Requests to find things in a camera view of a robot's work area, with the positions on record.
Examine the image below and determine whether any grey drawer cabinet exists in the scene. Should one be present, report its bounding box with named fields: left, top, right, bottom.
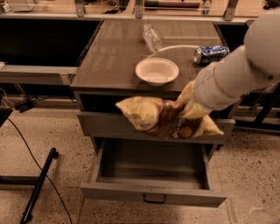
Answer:
left=71, top=19, right=247, bottom=150

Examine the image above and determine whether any white paper bowl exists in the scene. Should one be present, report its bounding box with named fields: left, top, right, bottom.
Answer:
left=135, top=58, right=179, bottom=87

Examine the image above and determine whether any clear plastic bottle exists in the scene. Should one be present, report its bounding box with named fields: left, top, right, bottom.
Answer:
left=142, top=24, right=162, bottom=53

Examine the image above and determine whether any blue soda can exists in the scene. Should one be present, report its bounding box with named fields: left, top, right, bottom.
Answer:
left=193, top=45, right=229, bottom=65

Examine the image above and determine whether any black stand leg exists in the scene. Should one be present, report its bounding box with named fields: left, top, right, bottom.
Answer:
left=20, top=148, right=59, bottom=224

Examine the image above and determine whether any brown chip bag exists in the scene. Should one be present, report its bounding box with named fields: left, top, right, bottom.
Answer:
left=116, top=80, right=224, bottom=139

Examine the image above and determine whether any grey side table left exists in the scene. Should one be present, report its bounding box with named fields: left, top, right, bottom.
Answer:
left=0, top=62, right=78, bottom=85

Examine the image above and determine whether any grey bottom drawer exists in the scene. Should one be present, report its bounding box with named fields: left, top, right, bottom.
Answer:
left=81, top=139, right=227, bottom=207

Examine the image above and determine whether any black floor cable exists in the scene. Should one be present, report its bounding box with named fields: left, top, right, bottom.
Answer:
left=5, top=116, right=74, bottom=224

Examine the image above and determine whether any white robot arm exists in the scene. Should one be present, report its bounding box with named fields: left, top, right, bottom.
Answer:
left=193, top=12, right=280, bottom=111

